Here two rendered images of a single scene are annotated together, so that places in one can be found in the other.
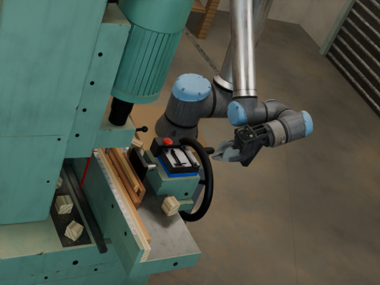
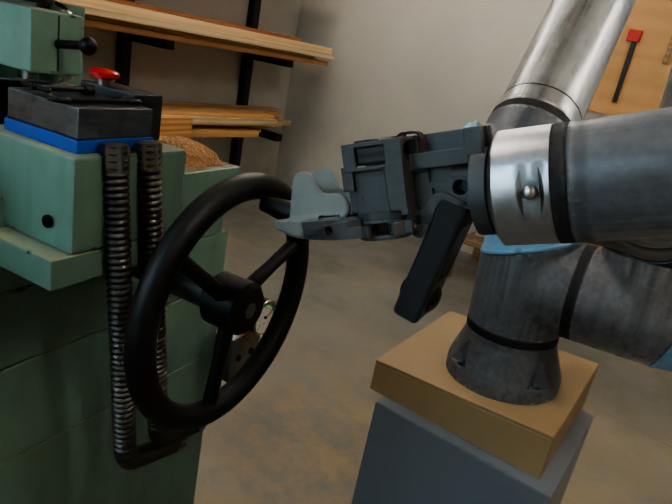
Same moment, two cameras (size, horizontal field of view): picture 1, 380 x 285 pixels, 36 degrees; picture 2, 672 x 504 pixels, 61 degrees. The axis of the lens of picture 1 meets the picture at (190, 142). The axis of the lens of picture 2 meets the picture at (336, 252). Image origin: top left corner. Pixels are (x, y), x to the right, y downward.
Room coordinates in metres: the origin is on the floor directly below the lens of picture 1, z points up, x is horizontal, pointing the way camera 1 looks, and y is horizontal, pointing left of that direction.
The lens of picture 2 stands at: (1.43, -0.60, 1.08)
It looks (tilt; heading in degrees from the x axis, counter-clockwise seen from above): 19 degrees down; 65
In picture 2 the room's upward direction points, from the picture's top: 11 degrees clockwise
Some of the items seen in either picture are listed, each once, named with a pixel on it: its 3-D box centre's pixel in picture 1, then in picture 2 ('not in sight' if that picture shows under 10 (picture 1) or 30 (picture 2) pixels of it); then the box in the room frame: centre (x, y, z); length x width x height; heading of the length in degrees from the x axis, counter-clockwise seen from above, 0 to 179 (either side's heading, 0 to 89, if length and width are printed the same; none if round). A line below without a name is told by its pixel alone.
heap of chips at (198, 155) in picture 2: not in sight; (178, 146); (1.54, 0.26, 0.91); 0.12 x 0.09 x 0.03; 130
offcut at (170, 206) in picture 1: (170, 206); not in sight; (1.28, -0.02, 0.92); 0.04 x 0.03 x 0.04; 48
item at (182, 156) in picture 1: (175, 155); (96, 110); (1.43, 0.02, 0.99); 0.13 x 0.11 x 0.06; 40
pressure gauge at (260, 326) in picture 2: not in sight; (256, 318); (1.69, 0.22, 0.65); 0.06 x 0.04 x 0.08; 40
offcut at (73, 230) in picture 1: (73, 230); not in sight; (1.14, 0.20, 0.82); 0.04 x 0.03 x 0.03; 79
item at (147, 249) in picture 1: (106, 176); not in sight; (1.29, 0.18, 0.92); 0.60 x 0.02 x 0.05; 40
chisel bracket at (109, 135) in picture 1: (106, 133); (21, 41); (1.34, 0.23, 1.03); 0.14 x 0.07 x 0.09; 130
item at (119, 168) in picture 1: (120, 179); not in sight; (1.30, 0.14, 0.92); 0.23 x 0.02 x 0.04; 40
